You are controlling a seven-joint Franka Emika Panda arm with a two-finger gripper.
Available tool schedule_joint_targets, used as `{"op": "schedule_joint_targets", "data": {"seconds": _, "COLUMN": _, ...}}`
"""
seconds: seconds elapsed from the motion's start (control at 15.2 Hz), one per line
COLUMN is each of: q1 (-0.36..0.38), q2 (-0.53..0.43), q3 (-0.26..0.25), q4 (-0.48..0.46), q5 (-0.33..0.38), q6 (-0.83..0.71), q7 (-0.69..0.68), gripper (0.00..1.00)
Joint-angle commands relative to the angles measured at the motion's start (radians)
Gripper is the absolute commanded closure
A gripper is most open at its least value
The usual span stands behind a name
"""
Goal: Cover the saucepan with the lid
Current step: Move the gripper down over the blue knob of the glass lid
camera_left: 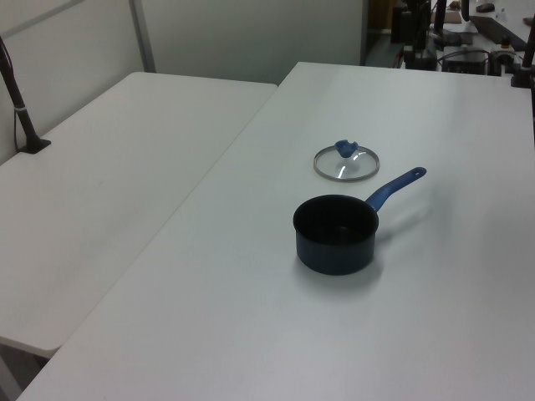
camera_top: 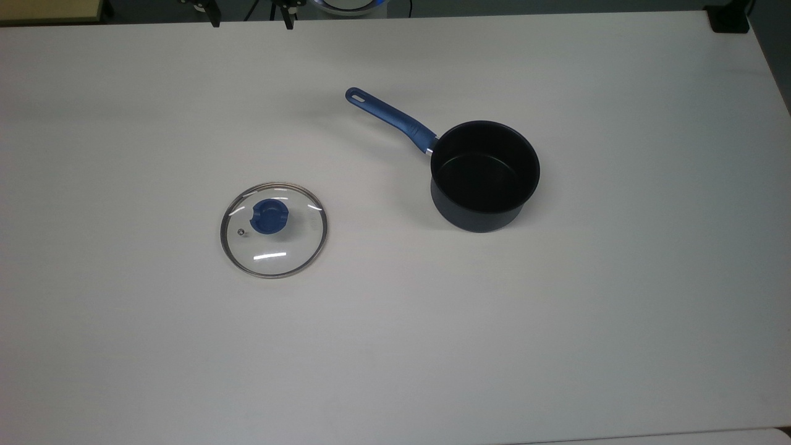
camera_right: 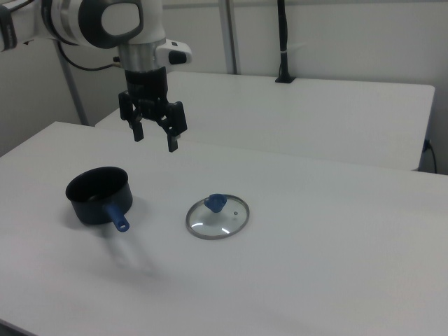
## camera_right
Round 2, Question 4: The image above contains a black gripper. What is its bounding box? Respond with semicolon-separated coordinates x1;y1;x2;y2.
118;68;188;153

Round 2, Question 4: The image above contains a glass lid with blue knob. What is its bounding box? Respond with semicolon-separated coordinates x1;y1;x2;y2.
185;192;251;241

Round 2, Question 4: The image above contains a white rectangular table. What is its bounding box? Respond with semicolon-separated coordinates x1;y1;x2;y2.
94;71;436;172

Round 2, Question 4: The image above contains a black clamped pole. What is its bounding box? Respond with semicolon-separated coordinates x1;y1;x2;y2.
274;0;298;84

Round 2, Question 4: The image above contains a dark saucepan with blue handle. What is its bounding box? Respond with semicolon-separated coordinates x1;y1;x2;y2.
65;167;134;233

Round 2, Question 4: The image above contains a wide grey metal post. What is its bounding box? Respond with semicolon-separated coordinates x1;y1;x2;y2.
218;0;242;75

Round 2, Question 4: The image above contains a black cable with blue plug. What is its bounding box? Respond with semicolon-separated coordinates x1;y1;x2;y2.
422;139;439;174

